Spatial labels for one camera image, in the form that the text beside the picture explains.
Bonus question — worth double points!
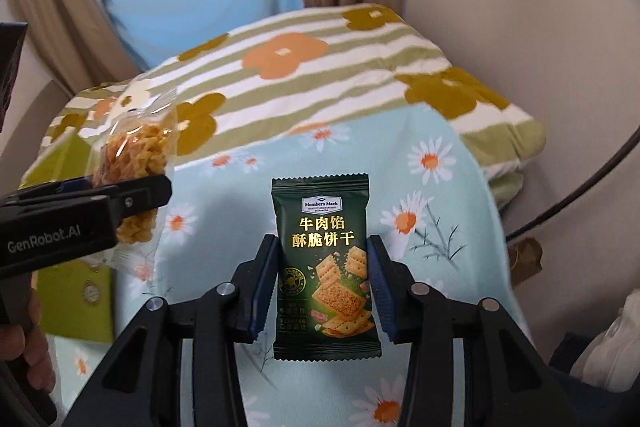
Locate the green cardboard box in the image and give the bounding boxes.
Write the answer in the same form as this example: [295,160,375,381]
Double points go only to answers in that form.
[20,127,117,344]

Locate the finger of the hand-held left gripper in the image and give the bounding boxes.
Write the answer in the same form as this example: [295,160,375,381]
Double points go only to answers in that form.
[106,186,174,234]
[0,175,173,208]

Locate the person's left hand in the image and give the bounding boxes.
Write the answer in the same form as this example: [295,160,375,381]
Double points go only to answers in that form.
[0,291,54,396]

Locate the striped floral blanket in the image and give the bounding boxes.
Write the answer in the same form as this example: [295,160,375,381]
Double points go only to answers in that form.
[20,3,547,204]

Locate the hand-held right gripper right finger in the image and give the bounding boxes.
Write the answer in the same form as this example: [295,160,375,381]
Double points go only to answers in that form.
[367,234,571,427]

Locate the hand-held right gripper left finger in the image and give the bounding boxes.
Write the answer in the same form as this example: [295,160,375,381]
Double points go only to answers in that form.
[65,234,281,427]

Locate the dark green biscuit packet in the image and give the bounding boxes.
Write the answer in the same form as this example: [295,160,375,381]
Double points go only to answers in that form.
[271,173,384,363]

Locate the black cable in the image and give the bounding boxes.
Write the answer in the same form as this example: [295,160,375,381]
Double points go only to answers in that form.
[505,127,640,244]

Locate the white shoe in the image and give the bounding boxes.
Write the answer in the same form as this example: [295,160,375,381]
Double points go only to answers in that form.
[570,288,640,394]

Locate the clear bag of yellow snacks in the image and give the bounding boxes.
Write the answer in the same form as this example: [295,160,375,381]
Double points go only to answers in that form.
[91,88,179,269]

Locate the light blue daisy sheet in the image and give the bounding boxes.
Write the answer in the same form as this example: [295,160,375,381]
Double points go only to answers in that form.
[50,104,551,427]

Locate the brown paper bag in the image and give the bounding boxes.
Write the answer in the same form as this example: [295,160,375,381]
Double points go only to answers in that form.
[509,238,544,289]

